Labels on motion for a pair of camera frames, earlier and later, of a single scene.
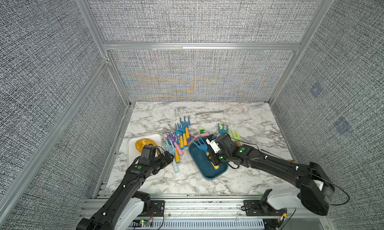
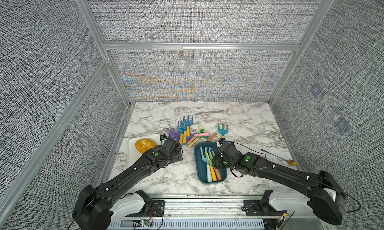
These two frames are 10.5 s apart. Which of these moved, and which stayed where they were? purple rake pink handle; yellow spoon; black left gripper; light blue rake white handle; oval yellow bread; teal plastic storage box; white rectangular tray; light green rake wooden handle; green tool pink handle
Moved: purple rake pink handle; light blue rake white handle; teal plastic storage box; light green rake wooden handle; black left gripper
Stayed: yellow spoon; white rectangular tray; oval yellow bread; green tool pink handle
